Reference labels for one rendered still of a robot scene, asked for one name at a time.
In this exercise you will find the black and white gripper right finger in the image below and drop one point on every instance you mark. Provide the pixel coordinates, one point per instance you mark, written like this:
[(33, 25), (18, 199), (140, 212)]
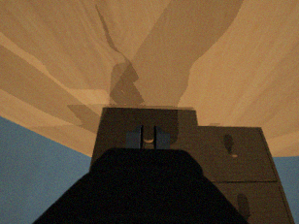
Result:
[(161, 139)]

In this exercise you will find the brown wooden chest of drawers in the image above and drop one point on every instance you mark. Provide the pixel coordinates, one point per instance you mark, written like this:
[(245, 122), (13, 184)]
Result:
[(276, 182)]

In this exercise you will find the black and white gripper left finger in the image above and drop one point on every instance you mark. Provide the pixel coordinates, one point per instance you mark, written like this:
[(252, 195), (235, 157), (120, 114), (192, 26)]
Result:
[(134, 139)]

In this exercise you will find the dark brown drawer front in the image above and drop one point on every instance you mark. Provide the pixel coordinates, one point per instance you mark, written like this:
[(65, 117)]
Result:
[(181, 124), (264, 203), (235, 156)]

